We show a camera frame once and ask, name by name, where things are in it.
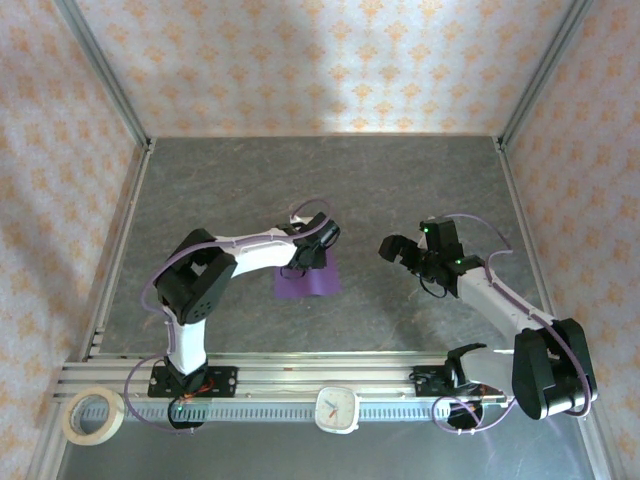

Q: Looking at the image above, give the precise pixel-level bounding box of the white square clock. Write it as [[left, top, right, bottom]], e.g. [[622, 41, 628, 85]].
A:
[[314, 386, 362, 436]]

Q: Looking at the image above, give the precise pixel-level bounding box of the black base electronics box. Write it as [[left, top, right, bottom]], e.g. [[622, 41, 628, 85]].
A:
[[167, 397, 209, 432], [444, 397, 485, 431]]

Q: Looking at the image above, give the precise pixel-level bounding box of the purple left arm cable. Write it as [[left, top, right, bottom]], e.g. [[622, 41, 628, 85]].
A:
[[122, 198, 332, 436]]

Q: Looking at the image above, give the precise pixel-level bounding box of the aluminium mounting rail beam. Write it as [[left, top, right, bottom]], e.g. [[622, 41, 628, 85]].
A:
[[52, 352, 599, 401]]

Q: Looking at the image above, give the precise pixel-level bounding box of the aluminium corner post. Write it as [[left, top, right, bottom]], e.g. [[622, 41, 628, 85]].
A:
[[52, 0, 154, 151], [497, 0, 594, 151]]

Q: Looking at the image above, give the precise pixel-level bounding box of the beige masking tape roll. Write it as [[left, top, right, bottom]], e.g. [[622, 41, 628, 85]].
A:
[[62, 387, 125, 446]]

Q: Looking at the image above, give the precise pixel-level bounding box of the grey slotted cable duct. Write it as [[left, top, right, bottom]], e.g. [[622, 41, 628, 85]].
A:
[[79, 402, 506, 421]]

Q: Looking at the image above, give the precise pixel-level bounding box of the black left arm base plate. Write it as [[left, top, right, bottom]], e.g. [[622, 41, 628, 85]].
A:
[[147, 366, 240, 400]]

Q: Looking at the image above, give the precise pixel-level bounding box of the aluminium side rail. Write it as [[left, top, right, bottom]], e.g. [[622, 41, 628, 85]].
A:
[[494, 137, 569, 361], [79, 144, 156, 361]]

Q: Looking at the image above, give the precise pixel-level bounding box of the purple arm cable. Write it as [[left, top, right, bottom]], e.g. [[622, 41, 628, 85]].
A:
[[432, 213, 600, 435], [122, 198, 332, 436]]

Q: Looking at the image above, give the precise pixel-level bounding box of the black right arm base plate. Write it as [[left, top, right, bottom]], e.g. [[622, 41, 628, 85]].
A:
[[412, 366, 506, 401]]

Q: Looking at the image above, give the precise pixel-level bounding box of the purple cloth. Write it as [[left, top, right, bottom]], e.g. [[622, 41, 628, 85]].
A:
[[273, 249, 342, 301]]

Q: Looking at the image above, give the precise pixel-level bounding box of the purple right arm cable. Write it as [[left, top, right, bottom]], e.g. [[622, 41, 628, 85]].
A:
[[432, 213, 600, 435]]

